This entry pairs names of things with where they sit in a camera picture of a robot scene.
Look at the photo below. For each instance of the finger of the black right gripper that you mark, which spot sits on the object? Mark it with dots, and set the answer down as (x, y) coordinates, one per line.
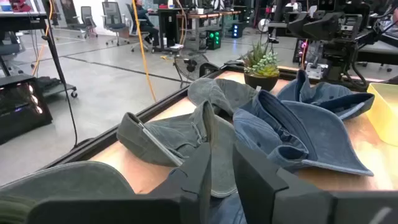
(326, 32)
(314, 21)

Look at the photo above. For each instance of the black stand pole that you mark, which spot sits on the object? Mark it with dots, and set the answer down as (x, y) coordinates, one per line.
(54, 49)

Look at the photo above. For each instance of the black floor fan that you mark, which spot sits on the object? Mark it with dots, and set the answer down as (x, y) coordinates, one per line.
(189, 67)

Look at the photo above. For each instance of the black aluminium table frame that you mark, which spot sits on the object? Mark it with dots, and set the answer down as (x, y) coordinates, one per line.
(102, 140)

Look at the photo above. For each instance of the computer tower green lights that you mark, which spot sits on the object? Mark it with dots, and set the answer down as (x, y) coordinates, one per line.
(214, 39)

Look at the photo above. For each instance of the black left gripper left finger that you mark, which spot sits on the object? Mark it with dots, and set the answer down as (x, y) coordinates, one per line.
(174, 199)

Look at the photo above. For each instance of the dark green cap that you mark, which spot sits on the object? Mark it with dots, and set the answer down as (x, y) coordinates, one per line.
(68, 180)

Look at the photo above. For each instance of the grey office chair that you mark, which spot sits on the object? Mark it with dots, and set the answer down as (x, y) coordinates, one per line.
(134, 31)
(87, 18)
(113, 18)

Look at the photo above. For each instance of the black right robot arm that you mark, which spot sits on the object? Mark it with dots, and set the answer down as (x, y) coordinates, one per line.
(339, 59)

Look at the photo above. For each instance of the yellow translucent plastic bin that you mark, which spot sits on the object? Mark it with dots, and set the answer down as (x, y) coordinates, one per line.
(385, 112)

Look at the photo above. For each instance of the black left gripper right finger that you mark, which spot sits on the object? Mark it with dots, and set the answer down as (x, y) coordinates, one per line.
(280, 199)

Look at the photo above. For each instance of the black lit computer case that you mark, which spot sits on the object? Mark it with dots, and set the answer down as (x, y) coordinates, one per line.
(21, 109)

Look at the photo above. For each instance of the grey-green cap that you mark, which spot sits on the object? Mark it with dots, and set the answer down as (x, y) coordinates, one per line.
(174, 137)

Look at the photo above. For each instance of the computer tower blue lights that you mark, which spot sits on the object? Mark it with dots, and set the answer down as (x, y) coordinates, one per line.
(237, 30)

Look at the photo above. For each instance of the potted succulent plant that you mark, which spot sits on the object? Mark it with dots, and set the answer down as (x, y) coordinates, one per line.
(261, 67)

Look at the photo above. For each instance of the white fan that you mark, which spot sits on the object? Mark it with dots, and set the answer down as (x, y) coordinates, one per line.
(263, 25)

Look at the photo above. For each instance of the person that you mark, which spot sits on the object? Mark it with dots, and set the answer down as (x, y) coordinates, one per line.
(144, 21)

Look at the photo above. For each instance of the black desk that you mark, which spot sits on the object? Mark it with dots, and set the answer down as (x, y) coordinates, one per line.
(169, 25)

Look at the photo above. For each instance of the grey workbench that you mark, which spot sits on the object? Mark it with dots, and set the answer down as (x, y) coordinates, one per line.
(18, 17)

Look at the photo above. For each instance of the wooden-top table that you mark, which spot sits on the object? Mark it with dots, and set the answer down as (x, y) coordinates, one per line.
(208, 15)

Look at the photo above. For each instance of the black wheeled cart base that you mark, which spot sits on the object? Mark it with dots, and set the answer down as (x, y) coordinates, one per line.
(56, 87)

